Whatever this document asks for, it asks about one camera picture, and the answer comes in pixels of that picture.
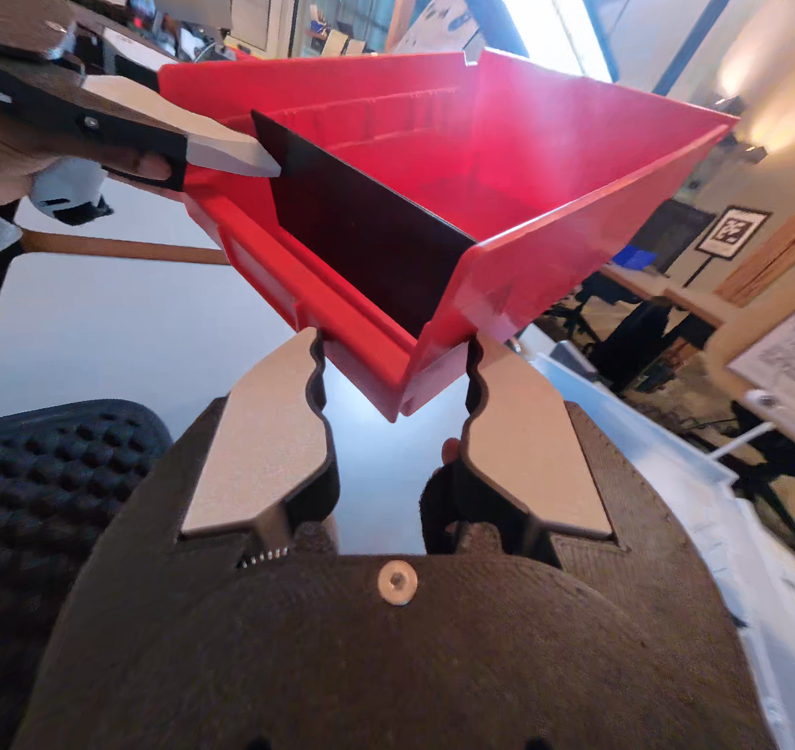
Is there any black bin divider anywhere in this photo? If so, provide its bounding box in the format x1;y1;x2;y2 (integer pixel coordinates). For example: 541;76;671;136
251;111;478;338

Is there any wooden table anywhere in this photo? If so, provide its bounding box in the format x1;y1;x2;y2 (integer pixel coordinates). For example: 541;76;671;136
599;262;740;329

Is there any wooden easel board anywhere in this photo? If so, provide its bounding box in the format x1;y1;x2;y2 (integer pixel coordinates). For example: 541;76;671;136
705;293;795;440

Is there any black office chair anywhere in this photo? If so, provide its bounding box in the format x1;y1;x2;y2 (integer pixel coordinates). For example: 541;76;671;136
540;287;622;356

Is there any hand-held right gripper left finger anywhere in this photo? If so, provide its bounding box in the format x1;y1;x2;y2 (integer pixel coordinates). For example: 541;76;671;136
179;327;341;563

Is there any illustrated instruction sheet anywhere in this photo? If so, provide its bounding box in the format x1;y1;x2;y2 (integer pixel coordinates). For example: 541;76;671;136
727;315;795;404

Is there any red plastic storage bin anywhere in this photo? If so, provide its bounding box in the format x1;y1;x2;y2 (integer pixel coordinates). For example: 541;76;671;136
157;48;741;423

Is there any person's left hand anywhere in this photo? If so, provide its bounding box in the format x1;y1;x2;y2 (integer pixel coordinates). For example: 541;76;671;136
0;123;173;204

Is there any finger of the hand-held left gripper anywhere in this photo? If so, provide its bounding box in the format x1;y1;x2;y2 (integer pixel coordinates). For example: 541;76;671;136
82;75;283;178

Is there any clear plastic container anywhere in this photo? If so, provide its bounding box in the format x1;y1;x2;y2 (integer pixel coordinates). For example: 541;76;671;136
534;353;795;750

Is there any wooden stick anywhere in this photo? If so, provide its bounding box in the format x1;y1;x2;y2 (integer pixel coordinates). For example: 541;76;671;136
19;230;231;265

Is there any printed tag sign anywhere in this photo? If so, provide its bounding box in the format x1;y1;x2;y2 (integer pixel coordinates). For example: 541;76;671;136
685;205;773;288

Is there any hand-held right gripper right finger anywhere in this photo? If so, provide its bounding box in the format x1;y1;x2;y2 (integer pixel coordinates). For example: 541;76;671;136
452;333;617;565

